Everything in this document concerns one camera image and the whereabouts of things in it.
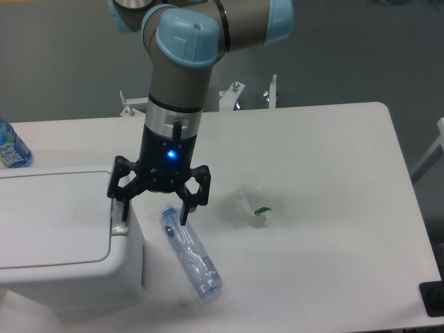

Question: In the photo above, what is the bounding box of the black clamp at table corner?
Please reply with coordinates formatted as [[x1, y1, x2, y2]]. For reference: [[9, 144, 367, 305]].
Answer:
[[419, 280, 443, 318]]

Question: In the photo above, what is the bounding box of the empty clear plastic bottle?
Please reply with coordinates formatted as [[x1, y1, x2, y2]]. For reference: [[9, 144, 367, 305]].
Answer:
[[160, 203, 223, 303]]

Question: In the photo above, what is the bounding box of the white push-lid trash can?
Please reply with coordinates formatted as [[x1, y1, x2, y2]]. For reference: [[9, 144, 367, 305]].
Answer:
[[1, 164, 146, 311]]

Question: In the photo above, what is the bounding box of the crumpled white plastic wrapper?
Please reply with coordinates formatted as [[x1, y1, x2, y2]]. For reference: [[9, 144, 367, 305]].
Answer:
[[236, 184, 274, 228]]

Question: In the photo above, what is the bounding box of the blue labelled water bottle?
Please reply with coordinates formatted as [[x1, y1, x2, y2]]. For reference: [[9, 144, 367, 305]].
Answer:
[[1, 119, 33, 169]]

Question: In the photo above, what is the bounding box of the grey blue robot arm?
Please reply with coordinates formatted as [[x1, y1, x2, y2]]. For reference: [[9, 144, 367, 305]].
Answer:
[[107, 1, 294, 223]]

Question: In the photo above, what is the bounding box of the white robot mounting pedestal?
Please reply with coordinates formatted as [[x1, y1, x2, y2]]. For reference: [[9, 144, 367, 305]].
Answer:
[[119, 74, 279, 117]]

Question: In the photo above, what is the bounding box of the white frame at right edge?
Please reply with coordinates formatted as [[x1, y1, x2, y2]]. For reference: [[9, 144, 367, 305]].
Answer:
[[410, 117, 443, 185]]

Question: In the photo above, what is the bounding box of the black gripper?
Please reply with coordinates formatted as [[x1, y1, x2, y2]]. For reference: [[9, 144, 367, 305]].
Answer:
[[106, 124, 212, 225]]

